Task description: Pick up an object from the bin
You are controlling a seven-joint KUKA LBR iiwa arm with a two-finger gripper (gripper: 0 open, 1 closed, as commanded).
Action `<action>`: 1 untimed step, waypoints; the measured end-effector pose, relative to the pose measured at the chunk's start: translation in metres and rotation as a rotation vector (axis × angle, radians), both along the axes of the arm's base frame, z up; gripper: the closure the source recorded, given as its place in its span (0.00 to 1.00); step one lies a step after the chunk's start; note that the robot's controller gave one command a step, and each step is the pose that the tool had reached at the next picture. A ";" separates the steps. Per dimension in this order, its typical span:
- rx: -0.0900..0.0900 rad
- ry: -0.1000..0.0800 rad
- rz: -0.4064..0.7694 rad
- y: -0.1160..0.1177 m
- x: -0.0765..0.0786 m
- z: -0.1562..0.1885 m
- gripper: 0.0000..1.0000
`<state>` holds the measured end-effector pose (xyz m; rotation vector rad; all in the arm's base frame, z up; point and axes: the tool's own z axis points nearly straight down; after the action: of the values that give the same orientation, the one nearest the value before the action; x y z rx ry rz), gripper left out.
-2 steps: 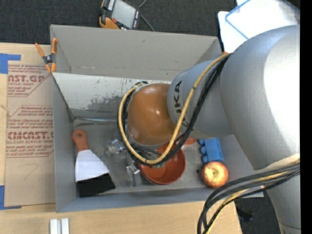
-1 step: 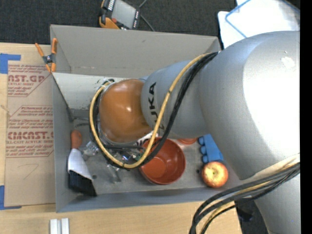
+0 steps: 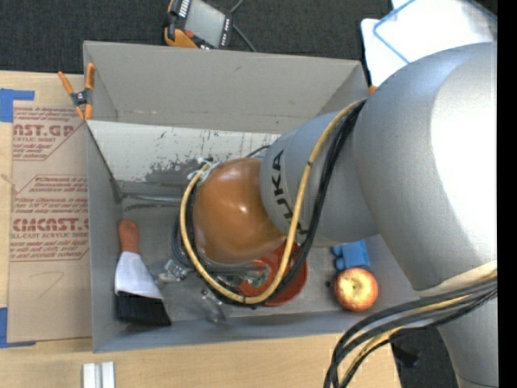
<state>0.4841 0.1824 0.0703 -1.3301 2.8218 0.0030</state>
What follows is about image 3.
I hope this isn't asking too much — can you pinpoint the brown cardboard board red print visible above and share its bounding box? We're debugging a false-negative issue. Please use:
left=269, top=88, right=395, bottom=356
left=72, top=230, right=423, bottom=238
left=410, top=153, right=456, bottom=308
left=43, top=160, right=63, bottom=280
left=0, top=70, right=95, bottom=349

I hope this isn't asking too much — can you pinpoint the blue toy block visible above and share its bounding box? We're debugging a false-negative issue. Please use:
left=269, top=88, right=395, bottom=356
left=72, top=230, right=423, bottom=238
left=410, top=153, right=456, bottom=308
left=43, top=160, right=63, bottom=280
left=331, top=239, right=372, bottom=272

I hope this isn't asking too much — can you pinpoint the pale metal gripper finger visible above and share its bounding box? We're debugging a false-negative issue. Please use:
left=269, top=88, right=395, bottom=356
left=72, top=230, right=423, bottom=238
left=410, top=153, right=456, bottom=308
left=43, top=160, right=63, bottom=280
left=158, top=258, right=191, bottom=284
left=200, top=288, right=228, bottom=323

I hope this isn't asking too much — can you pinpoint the red-yellow apple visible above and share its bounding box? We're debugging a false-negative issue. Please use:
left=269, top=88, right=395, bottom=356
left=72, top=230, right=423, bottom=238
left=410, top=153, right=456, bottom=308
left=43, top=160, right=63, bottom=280
left=333, top=267, right=380, bottom=313

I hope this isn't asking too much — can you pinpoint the red bowl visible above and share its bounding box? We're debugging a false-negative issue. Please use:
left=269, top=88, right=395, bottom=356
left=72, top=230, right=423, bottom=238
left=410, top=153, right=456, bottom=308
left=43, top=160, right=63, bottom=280
left=237, top=240, right=309, bottom=308

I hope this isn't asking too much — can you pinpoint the grey metal bin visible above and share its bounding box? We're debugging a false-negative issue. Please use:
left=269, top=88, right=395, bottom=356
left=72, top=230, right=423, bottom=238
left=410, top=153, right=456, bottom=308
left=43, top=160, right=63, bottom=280
left=82, top=40, right=422, bottom=353

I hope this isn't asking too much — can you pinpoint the orange white black brush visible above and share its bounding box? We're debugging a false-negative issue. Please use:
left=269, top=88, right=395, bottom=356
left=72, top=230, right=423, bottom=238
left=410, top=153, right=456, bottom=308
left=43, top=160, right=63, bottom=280
left=114, top=219, right=173, bottom=327

